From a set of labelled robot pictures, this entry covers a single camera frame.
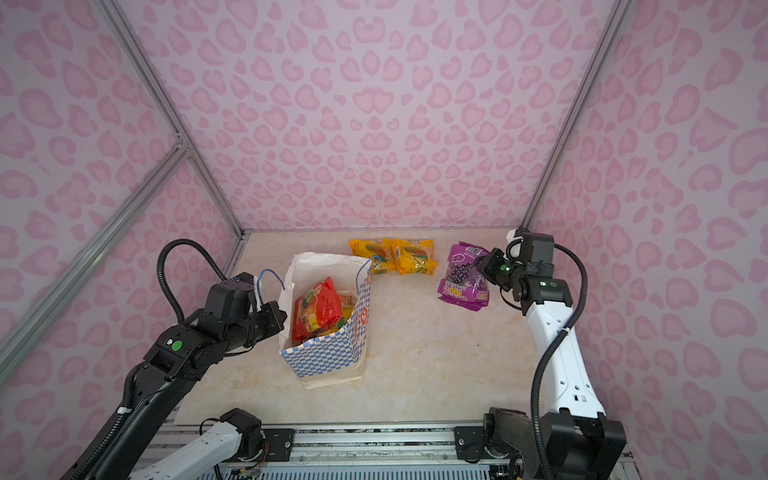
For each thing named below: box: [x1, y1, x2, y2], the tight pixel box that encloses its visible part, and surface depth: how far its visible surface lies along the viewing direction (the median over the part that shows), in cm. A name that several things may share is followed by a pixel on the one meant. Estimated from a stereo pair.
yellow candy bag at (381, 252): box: [348, 238, 398, 273], surface depth 108 cm
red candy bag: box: [292, 277, 342, 341], surface depth 81 cm
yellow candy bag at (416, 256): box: [393, 238, 438, 275], surface depth 105 cm
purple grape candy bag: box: [438, 241, 489, 312], surface depth 78 cm
